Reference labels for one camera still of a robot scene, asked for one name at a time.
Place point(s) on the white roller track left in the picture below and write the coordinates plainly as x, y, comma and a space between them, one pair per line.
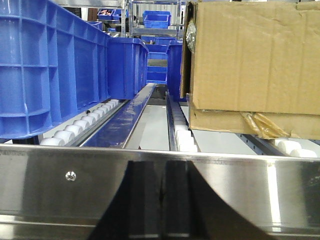
81, 126

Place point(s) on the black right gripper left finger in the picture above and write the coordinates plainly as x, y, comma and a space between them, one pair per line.
134, 212

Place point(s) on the long blue crate on rollers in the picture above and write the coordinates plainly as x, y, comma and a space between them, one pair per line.
53, 66

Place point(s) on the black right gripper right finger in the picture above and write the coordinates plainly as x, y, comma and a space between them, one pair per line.
192, 210

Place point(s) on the brown cardboard box on rollers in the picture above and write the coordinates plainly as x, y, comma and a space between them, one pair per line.
253, 67

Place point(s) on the white roller track middle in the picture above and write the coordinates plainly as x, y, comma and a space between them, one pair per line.
180, 137

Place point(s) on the steel roller shelf front rail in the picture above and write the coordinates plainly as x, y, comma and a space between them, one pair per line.
61, 193

